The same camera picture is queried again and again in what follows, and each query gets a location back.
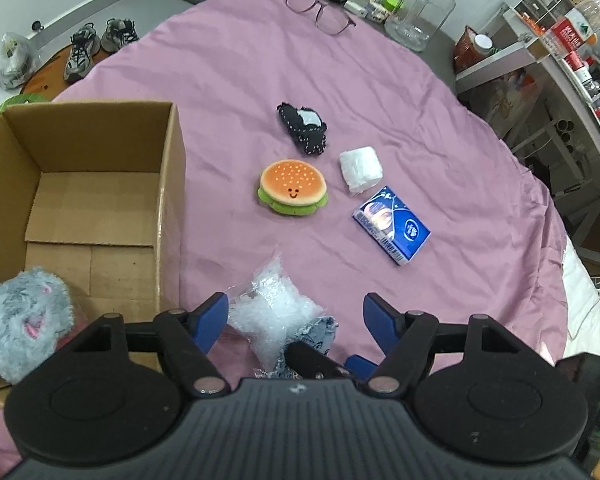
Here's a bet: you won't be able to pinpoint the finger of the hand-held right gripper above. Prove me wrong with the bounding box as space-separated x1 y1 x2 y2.
345 354 381 382
285 342 353 381

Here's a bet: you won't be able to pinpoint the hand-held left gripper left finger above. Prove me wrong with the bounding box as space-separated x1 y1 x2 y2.
70 292 231 397

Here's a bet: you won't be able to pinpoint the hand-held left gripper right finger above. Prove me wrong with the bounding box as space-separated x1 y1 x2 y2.
362 292 511 396

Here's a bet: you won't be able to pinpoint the blue denim pouch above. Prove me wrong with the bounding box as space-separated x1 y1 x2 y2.
275 316 340 381

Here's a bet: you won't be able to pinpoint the clear bag of white stuffing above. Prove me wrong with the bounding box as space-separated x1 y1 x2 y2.
227 245 331 378

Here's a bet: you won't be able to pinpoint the blue tissue packet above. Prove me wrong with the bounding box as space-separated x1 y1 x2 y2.
352 185 431 267

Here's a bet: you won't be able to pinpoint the white plastic-wrapped roll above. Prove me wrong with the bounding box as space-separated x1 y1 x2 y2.
339 145 384 196

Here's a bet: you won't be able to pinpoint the burger plush toy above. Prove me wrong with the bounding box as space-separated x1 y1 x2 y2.
258 159 328 217

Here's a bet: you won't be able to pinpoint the fluffy light blue plush toy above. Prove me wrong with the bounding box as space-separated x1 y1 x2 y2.
0 268 74 385

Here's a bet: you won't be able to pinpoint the brown cardboard box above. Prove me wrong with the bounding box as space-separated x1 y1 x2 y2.
0 101 187 408

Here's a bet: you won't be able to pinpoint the white bedding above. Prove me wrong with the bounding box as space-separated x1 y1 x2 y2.
562 237 600 356

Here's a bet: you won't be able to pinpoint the pink blanket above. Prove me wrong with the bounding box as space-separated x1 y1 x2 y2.
0 0 568 480

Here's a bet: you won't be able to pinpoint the red bag with white-capped jar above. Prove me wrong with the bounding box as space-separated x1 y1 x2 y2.
452 25 496 74

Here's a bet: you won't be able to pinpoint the brown orange floor mat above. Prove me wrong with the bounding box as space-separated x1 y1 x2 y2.
22 45 106 106

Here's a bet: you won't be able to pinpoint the white desk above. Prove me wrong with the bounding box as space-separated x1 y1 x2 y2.
455 5 600 281

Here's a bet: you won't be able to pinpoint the grey sneaker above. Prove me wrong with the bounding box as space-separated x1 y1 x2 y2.
101 18 140 54
63 23 102 84

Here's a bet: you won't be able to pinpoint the purple-framed glasses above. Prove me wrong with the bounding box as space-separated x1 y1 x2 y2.
285 0 357 37

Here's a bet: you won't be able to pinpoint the small white gadget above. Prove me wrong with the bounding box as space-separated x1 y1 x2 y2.
344 0 387 22

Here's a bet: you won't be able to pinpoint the large clear plastic jar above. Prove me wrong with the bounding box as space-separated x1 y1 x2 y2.
384 0 457 52

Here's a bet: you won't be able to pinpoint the red-capped bottle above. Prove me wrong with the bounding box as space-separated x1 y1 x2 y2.
565 51 594 87

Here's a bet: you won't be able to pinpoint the filled clear plastic bag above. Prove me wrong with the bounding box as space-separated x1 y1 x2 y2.
0 32 43 91

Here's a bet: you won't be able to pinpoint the red-label water bottle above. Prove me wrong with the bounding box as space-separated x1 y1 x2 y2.
545 0 600 57

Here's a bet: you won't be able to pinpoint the white cable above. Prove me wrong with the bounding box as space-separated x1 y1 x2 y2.
566 280 600 342

